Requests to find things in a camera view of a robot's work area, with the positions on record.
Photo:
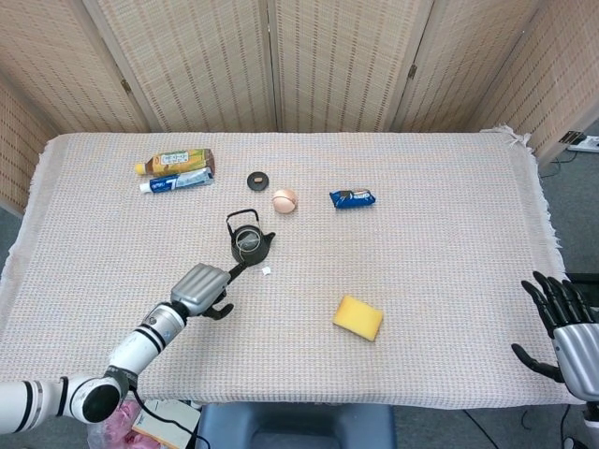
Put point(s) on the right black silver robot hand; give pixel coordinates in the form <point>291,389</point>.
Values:
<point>578,360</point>

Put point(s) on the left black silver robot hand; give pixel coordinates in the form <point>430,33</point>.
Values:
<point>199,287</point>

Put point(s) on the pyramid tea bag with tag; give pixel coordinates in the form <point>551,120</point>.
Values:
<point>247,241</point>

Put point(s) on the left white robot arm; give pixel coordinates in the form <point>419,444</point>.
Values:
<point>140,346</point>

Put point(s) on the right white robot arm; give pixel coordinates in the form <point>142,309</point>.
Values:
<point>590,425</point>

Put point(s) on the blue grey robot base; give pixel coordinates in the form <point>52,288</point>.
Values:
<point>295,428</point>

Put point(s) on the black cast iron teapot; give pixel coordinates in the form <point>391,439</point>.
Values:
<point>255,256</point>

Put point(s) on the black round teapot lid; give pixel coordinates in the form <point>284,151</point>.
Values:
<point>258,182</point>

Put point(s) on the blue white toothpaste tube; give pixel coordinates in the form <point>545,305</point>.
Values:
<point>178,181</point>

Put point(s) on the pink ball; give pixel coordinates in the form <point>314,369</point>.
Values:
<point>284,201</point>

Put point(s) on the yellow drink bottle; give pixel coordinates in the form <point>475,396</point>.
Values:
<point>180,160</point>

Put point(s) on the white book with orange edge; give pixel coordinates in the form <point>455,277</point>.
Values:
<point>175,416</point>

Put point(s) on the yellow sponge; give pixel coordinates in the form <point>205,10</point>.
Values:
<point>358,318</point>

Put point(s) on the blue cookie packet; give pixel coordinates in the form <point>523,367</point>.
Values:
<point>353,198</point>

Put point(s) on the pale woven tablecloth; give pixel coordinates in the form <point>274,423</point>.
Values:
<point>421,262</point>

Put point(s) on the white power strip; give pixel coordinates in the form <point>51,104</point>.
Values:
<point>587,142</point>

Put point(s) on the woven bamboo folding screen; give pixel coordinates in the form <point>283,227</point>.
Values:
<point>210,61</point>

